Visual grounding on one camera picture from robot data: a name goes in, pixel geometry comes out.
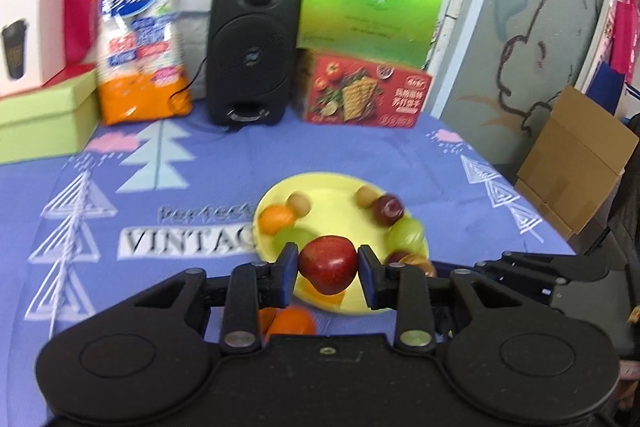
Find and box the small dark tomato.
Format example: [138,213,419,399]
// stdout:
[400,257,436,278]

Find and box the orange paper cup pack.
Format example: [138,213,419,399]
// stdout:
[91,0,195,126]

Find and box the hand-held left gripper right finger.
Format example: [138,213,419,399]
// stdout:
[356,244,541,353]

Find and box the red cracker box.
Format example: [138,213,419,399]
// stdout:
[300,49,433,130]

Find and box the white cup box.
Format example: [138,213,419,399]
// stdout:
[0,0,68,98]

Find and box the light green shoe box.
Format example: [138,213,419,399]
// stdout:
[0,67,101,165]

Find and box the green apple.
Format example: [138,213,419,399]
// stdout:
[387,217,426,253]

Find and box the blue printed tablecloth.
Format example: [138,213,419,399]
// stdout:
[0,99,576,358]

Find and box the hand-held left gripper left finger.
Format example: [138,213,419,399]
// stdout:
[107,243,301,355]

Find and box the yellow plastic plate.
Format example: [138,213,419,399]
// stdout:
[252,173,431,317]

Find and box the black speaker cable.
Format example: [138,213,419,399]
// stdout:
[169,57,236,132]

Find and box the black speaker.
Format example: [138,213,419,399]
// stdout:
[206,0,303,128]

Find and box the plain brown cardboard box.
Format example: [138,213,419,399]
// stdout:
[515,85,640,240]

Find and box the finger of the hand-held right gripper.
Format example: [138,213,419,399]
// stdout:
[500,250,626,284]
[472,259,557,307]

